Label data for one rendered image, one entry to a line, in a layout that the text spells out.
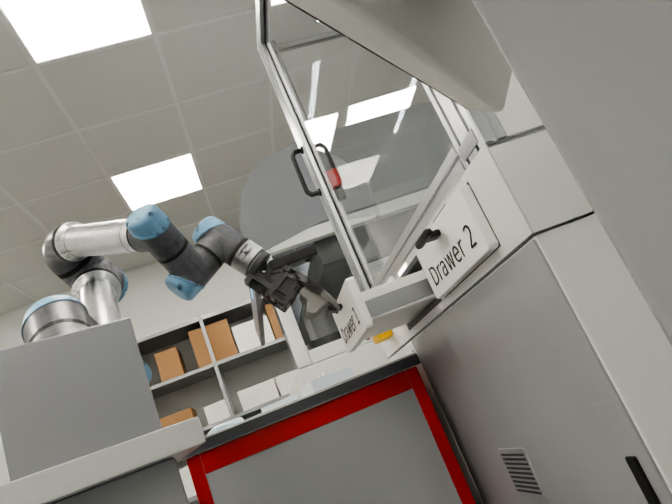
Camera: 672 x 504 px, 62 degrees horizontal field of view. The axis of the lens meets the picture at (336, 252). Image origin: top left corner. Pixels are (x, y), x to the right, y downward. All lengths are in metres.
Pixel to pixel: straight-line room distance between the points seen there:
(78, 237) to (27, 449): 0.58
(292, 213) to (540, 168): 1.47
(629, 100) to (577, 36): 0.05
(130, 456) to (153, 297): 4.91
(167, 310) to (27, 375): 4.74
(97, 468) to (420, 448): 0.75
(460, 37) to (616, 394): 0.47
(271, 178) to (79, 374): 1.45
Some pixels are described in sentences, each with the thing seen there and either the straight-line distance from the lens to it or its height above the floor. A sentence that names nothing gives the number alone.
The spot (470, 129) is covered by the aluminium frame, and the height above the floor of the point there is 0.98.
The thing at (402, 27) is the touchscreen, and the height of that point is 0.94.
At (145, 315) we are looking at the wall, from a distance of 5.72.
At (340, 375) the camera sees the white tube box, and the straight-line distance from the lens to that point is 1.47.
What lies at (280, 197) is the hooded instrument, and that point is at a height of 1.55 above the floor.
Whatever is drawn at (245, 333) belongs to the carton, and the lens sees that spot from 5.06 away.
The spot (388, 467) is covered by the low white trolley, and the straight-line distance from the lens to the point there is 1.35.
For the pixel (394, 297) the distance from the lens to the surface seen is 1.15.
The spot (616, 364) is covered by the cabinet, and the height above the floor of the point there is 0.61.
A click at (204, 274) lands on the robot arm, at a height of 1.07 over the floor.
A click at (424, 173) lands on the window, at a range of 1.07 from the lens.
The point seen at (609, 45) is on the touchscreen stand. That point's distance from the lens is 0.36.
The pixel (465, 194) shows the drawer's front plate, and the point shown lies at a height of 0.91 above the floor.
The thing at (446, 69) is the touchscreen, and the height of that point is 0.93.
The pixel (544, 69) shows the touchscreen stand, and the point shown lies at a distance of 0.36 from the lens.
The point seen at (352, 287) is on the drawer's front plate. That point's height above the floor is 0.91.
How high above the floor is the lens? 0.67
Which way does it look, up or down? 16 degrees up
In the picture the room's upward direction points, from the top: 23 degrees counter-clockwise
